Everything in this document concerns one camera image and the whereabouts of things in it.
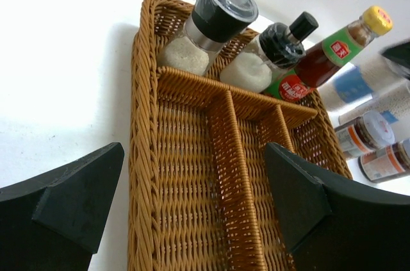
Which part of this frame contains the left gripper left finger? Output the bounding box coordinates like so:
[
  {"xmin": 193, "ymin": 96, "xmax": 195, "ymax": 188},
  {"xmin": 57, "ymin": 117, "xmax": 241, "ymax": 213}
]
[{"xmin": 1, "ymin": 142, "xmax": 124, "ymax": 270}]

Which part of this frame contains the tall jar blue label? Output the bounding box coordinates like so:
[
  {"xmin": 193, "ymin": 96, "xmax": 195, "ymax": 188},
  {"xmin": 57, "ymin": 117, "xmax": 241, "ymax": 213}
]
[
  {"xmin": 338, "ymin": 81, "xmax": 409, "ymax": 124},
  {"xmin": 318, "ymin": 56, "xmax": 401, "ymax": 115}
]

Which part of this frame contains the salt bottle black knob cap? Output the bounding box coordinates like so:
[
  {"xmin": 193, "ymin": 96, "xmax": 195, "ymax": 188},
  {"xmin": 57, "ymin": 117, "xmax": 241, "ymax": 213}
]
[{"xmin": 219, "ymin": 12, "xmax": 319, "ymax": 94}]

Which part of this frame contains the yellow cap sauce bottle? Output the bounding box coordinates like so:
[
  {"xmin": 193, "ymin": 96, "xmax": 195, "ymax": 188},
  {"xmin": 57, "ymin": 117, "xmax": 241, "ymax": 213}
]
[{"xmin": 263, "ymin": 6, "xmax": 393, "ymax": 103}]

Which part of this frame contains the brown wicker divided basket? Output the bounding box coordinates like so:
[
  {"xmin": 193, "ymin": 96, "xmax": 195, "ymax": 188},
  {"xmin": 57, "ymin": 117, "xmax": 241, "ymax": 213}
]
[{"xmin": 128, "ymin": 0, "xmax": 351, "ymax": 270}]

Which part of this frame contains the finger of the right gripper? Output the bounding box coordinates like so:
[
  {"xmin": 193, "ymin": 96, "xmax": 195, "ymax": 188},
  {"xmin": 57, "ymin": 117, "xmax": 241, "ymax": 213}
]
[{"xmin": 381, "ymin": 39, "xmax": 409, "ymax": 79}]

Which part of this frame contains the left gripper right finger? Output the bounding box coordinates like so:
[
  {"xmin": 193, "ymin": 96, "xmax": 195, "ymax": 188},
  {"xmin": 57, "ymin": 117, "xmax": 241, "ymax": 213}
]
[{"xmin": 265, "ymin": 143, "xmax": 409, "ymax": 270}]

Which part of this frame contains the short sauce jar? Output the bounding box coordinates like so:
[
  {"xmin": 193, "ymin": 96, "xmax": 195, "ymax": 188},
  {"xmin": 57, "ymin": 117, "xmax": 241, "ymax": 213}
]
[
  {"xmin": 334, "ymin": 110, "xmax": 395, "ymax": 160},
  {"xmin": 357, "ymin": 139, "xmax": 409, "ymax": 183}
]

